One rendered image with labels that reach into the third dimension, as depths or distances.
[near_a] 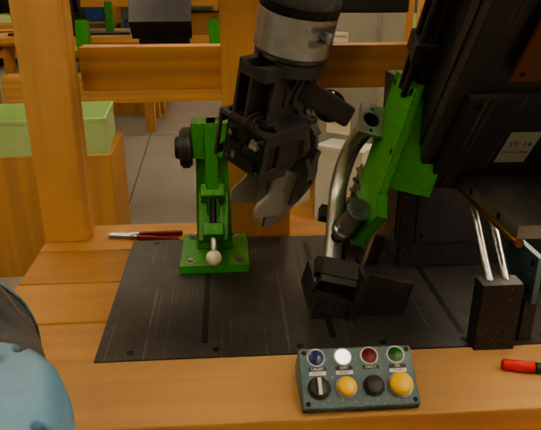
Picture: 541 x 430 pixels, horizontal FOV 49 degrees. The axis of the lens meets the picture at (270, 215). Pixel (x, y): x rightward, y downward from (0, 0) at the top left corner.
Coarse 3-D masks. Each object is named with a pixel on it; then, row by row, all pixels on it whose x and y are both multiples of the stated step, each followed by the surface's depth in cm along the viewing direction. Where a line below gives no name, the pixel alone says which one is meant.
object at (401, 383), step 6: (402, 372) 76; (396, 378) 76; (402, 378) 76; (408, 378) 76; (390, 384) 76; (396, 384) 75; (402, 384) 75; (408, 384) 75; (396, 390) 75; (402, 390) 75; (408, 390) 75
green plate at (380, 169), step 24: (408, 96) 86; (384, 120) 94; (408, 120) 85; (384, 144) 92; (408, 144) 88; (384, 168) 89; (408, 168) 89; (432, 168) 89; (360, 192) 98; (384, 192) 89; (408, 192) 90
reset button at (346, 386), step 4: (344, 376) 76; (348, 376) 76; (340, 380) 76; (344, 380) 75; (348, 380) 75; (352, 380) 76; (340, 384) 75; (344, 384) 75; (348, 384) 75; (352, 384) 75; (356, 384) 76; (340, 388) 75; (344, 388) 75; (348, 388) 75; (352, 388) 75; (356, 388) 75; (340, 392) 75; (344, 392) 75; (348, 392) 75; (352, 392) 75
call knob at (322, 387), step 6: (318, 378) 75; (324, 378) 76; (312, 384) 75; (318, 384) 75; (324, 384) 75; (312, 390) 75; (318, 390) 75; (324, 390) 75; (318, 396) 75; (324, 396) 75
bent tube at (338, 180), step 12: (360, 108) 94; (372, 108) 95; (384, 108) 95; (360, 120) 93; (372, 120) 96; (360, 132) 93; (372, 132) 93; (348, 144) 100; (360, 144) 98; (348, 156) 101; (336, 168) 103; (348, 168) 103; (336, 180) 103; (348, 180) 104; (336, 192) 103; (336, 204) 102; (336, 216) 100; (324, 252) 98; (336, 252) 97
